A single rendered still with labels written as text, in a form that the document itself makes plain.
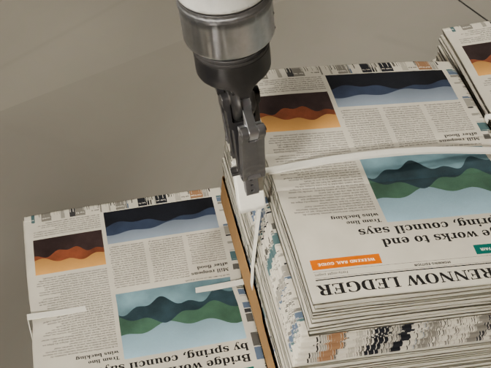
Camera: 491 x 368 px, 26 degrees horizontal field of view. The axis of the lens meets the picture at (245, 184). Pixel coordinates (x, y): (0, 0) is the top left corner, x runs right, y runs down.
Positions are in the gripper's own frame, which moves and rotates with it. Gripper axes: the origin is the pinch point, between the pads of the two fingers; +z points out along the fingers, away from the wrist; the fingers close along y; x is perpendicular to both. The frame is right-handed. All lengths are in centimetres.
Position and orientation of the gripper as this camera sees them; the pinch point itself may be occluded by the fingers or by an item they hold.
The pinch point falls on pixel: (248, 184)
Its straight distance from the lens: 117.1
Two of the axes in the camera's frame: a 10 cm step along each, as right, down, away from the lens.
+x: -9.6, 2.5, -1.2
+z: 0.9, 7.0, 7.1
